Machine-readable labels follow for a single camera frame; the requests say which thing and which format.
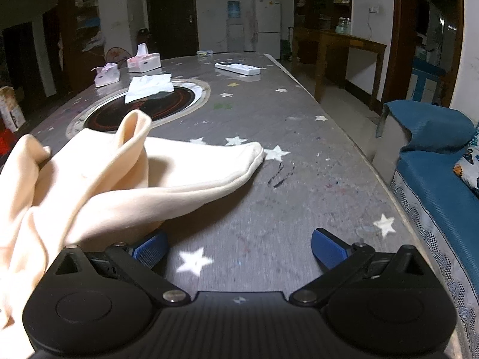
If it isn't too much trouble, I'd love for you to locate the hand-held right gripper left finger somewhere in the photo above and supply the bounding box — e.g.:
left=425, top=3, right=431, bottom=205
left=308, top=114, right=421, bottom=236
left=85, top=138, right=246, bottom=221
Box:
left=47, top=231, right=191, bottom=306

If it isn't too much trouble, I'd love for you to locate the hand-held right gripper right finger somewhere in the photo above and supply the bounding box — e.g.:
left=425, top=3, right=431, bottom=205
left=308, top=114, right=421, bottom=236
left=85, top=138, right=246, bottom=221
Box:
left=288, top=227, right=431, bottom=307

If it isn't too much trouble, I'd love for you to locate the cream garment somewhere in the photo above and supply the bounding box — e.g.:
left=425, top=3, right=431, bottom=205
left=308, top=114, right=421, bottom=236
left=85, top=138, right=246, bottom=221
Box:
left=0, top=111, right=266, bottom=346

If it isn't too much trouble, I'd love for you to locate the grey star-print tablecloth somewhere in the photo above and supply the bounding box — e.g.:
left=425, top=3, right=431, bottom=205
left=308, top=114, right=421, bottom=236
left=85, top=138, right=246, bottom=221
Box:
left=28, top=53, right=461, bottom=359

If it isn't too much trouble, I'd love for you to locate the blue sofa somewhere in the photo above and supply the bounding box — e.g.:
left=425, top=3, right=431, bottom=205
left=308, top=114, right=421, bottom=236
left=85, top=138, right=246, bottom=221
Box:
left=375, top=99, right=479, bottom=359

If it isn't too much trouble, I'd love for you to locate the round black induction cooktop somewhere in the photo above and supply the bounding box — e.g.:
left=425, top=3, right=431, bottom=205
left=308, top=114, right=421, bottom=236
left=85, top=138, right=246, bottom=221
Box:
left=66, top=78, right=211, bottom=139

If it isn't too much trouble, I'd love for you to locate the patterned pillow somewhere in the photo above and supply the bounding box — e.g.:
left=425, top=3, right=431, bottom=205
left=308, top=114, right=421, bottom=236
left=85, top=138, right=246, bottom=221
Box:
left=453, top=146, right=479, bottom=199

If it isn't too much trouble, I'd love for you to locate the white tissue paper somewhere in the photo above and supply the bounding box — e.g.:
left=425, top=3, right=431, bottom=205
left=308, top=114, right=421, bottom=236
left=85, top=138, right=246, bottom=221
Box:
left=124, top=74, right=175, bottom=104

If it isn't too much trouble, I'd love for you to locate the pink tissue box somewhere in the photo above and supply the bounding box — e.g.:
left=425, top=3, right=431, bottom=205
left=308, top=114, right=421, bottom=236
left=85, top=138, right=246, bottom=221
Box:
left=126, top=44, right=161, bottom=73

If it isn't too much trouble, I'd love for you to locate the electric fan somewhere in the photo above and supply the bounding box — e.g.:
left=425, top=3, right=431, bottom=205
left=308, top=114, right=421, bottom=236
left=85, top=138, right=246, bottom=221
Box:
left=105, top=47, right=130, bottom=69

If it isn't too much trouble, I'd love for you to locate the printed paper bag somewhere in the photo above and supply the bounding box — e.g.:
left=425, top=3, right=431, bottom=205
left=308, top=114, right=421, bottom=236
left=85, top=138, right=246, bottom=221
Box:
left=0, top=86, right=26, bottom=133

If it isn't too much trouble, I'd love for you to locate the white remote control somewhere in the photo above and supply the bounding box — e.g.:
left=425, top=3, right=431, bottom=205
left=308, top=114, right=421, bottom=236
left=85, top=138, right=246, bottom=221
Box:
left=215, top=61, right=261, bottom=76

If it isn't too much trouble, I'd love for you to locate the small blue table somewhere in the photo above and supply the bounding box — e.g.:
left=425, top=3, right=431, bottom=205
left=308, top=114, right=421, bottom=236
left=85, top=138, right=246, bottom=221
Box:
left=408, top=60, right=446, bottom=102

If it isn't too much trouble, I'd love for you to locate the wooden side table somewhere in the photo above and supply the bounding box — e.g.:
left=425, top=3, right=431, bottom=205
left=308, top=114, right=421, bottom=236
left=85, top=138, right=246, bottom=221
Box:
left=292, top=27, right=387, bottom=111

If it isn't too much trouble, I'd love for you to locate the water dispenser with blue bottle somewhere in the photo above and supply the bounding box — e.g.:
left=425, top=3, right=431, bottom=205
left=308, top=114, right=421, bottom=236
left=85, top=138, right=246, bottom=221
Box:
left=226, top=0, right=245, bottom=53

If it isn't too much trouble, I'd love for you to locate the dark wooden door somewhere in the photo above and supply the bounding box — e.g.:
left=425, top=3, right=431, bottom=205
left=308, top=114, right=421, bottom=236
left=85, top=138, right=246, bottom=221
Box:
left=145, top=0, right=199, bottom=60

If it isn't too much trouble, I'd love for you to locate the white refrigerator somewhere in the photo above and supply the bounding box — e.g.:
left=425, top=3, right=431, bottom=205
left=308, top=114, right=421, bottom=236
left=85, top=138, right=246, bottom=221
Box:
left=254, top=0, right=282, bottom=60

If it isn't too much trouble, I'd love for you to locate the narrow wooden shelf unit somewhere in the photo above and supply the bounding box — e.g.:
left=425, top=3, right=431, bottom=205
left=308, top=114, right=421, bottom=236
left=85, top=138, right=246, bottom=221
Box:
left=56, top=0, right=105, bottom=94

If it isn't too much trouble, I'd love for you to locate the dark wooden display cabinet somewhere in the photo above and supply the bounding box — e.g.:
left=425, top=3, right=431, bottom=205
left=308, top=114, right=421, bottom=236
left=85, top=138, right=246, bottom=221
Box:
left=293, top=0, right=354, bottom=64

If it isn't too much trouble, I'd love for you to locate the wooden door frame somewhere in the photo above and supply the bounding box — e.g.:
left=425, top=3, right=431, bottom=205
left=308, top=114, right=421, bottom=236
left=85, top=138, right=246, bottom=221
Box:
left=382, top=0, right=465, bottom=106

